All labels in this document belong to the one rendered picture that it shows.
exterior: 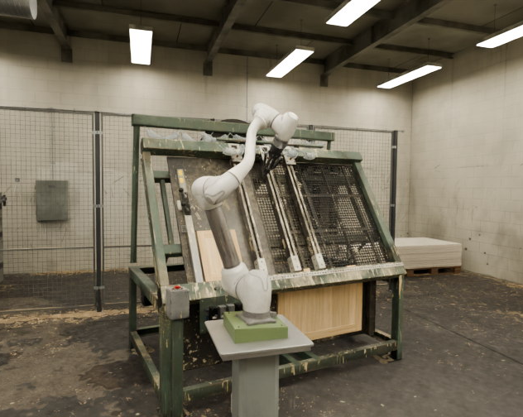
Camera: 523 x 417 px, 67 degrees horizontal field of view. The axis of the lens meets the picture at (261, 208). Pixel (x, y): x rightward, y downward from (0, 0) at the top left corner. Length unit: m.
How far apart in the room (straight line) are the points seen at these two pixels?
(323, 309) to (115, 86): 5.85
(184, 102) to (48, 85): 2.36
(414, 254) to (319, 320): 4.25
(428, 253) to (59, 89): 7.20
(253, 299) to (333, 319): 1.61
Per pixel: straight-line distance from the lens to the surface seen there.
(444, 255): 8.04
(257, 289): 2.18
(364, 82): 9.42
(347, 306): 3.76
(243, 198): 3.20
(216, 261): 2.93
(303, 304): 3.46
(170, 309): 2.51
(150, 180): 3.08
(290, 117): 2.29
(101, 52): 8.17
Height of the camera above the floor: 1.56
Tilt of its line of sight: 3 degrees down
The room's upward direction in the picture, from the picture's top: 1 degrees clockwise
